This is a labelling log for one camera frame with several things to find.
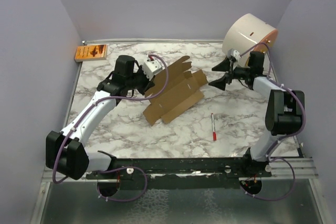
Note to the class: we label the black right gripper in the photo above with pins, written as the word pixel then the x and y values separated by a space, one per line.
pixel 221 83

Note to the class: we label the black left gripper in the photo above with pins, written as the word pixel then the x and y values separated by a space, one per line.
pixel 148 84

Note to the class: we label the brown cardboard box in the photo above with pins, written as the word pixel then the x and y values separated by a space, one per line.
pixel 180 94

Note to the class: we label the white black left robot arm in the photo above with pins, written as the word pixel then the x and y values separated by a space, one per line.
pixel 65 150

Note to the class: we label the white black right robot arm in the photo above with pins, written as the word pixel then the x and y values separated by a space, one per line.
pixel 285 110

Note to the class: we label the large white cylindrical roll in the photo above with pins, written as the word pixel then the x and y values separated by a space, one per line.
pixel 248 31

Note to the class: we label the red capped white marker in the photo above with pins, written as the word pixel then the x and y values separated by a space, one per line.
pixel 213 127

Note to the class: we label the orange paperback book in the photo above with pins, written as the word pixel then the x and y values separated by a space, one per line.
pixel 91 53

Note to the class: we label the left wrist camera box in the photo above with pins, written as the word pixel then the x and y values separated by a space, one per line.
pixel 151 68

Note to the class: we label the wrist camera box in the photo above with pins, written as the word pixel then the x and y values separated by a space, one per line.
pixel 151 68
pixel 233 55

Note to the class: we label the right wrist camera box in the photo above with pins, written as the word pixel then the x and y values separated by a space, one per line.
pixel 233 55

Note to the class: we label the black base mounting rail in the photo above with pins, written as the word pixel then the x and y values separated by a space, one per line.
pixel 131 178

